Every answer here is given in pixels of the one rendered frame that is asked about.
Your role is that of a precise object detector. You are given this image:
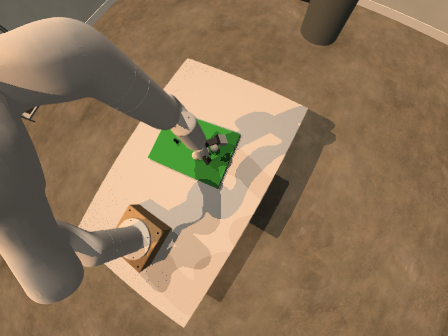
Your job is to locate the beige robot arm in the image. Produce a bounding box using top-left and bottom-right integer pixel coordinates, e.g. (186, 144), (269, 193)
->
(0, 17), (228, 304)

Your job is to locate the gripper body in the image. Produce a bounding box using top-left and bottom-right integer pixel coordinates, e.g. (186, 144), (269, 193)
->
(194, 146), (209, 160)

